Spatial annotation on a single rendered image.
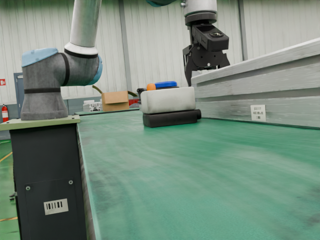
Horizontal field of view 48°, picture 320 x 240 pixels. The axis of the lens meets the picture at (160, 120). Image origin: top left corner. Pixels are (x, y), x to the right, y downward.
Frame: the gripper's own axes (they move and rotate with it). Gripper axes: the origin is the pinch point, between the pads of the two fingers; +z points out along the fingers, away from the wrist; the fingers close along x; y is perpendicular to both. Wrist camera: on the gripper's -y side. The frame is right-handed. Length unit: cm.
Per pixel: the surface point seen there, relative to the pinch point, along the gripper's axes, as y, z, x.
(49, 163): 39, 14, 41
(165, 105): -19.4, -1.3, 14.2
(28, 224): 38, 32, 49
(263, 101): -35.1, -0.9, 5.1
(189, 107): -19.5, -0.6, 10.3
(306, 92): -42.6, -1.6, 4.1
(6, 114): 1063, -5, 284
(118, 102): 207, -4, 6
